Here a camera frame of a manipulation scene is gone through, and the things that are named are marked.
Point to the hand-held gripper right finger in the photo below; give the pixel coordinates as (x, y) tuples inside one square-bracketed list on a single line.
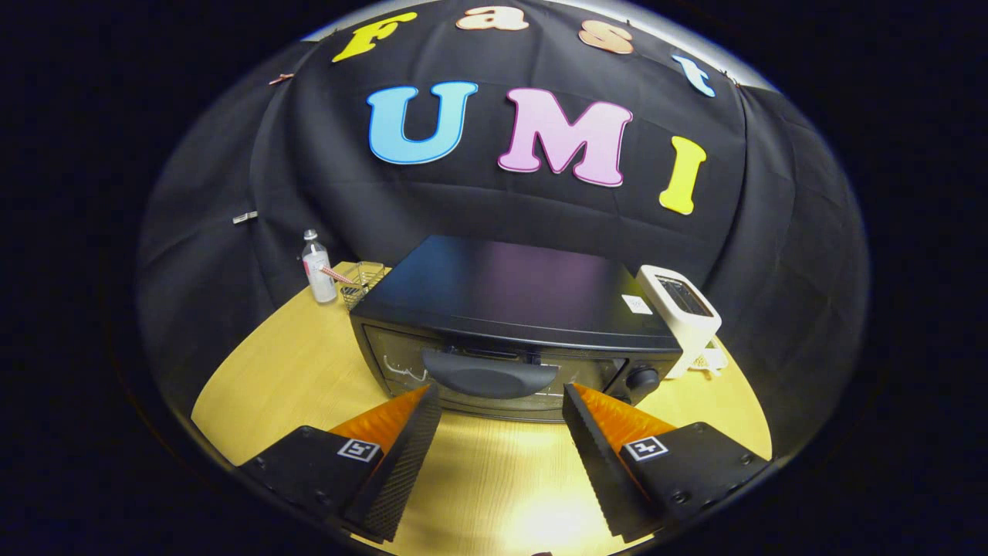
[(593, 455)]

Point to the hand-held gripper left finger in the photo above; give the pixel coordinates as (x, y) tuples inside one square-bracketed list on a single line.
[(405, 463)]

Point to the black toaster oven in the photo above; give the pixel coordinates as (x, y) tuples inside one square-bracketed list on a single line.
[(509, 286)]

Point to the white pop-up toaster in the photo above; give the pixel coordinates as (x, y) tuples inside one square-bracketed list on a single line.
[(691, 328)]

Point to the pink striped straw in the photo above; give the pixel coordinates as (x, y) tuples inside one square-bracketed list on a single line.
[(336, 275)]

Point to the clear plastic bottle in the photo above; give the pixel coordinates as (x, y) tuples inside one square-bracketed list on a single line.
[(320, 278)]

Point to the black backdrop cloth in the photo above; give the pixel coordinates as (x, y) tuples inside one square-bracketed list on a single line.
[(494, 205)]

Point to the silver metal clip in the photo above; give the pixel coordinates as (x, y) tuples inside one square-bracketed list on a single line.
[(245, 217)]

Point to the pink clip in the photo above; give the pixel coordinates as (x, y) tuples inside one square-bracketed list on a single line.
[(281, 79)]

